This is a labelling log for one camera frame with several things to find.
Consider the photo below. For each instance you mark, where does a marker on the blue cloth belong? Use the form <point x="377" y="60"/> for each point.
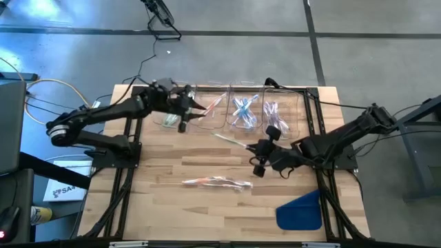
<point x="299" y="213"/>

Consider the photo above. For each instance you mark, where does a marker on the black aluminium table frame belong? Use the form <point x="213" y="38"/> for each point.
<point x="313" y="93"/>

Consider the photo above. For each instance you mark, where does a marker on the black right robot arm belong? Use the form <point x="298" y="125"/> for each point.
<point x="337" y="137"/>

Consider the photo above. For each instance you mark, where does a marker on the black side desk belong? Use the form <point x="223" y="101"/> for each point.
<point x="51" y="170"/>

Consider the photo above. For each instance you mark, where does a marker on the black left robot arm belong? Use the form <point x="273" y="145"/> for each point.
<point x="103" y="112"/>

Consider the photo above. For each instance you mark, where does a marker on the black computer mouse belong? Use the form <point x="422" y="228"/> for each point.
<point x="7" y="220"/>

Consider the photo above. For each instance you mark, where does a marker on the black flat bar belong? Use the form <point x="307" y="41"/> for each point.
<point x="17" y="75"/>

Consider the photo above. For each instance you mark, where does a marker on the black metal side stand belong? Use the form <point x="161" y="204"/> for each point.
<point x="423" y="155"/>

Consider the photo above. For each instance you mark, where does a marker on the grey laptop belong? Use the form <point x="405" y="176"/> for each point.
<point x="12" y="127"/>

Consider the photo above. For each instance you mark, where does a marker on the white mounting bracket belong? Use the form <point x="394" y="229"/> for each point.
<point x="320" y="245"/>
<point x="129" y="244"/>

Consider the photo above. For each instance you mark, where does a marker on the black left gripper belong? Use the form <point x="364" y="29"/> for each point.
<point x="181" y="105"/>

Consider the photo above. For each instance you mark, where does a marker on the white printed box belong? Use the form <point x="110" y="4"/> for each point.
<point x="69" y="182"/>

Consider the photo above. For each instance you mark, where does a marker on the yellow labelled can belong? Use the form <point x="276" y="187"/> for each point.
<point x="41" y="215"/>

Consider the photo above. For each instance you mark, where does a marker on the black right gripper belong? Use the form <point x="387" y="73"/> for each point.
<point x="267" y="149"/>

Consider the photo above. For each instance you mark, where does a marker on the clear plastic bin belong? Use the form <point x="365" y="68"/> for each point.
<point x="231" y="120"/>
<point x="158" y="121"/>
<point x="217" y="122"/>
<point x="294" y="103"/>

